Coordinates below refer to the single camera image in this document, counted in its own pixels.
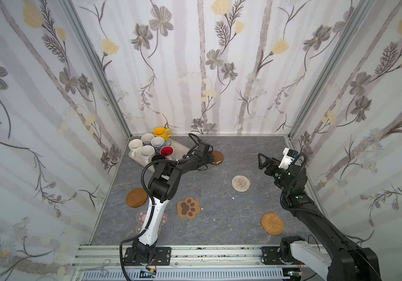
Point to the yellow mug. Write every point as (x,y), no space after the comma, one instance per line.
(162,132)

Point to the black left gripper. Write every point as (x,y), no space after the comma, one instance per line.
(202,149)

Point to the black mug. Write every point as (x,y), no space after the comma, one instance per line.
(158,157)

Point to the cream woven round coaster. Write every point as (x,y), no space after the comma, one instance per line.
(240,183)

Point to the dark brown round coaster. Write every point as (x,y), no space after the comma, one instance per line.
(218,158)

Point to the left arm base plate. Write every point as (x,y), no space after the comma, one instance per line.
(159,256)

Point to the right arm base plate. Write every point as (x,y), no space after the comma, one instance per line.
(272,256)

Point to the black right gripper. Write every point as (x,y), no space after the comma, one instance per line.
(273,165)

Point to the pink flower shaped coaster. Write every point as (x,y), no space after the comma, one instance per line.
(141,216)

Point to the white speckled mug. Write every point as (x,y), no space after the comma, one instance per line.
(147,152)

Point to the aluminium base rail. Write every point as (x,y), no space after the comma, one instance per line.
(187,263)

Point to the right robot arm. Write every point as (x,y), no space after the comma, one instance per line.
(343,260)

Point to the white mug red inside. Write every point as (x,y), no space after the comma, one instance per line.
(167,152)

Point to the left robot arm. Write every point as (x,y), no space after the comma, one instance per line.
(160,179)

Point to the plain white mug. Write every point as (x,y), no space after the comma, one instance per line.
(134,146)

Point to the rattan woven round coaster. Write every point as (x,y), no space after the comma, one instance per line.
(272,224)

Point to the light brown cork coaster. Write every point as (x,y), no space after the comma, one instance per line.
(136,198)

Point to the blue floral mug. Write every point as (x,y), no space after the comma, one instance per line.
(158,143)

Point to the brown paw shaped coaster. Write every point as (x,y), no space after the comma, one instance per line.
(188,208)

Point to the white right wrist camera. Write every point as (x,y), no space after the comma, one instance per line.
(289,155)

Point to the white grey mug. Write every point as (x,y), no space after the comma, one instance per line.
(147,138)

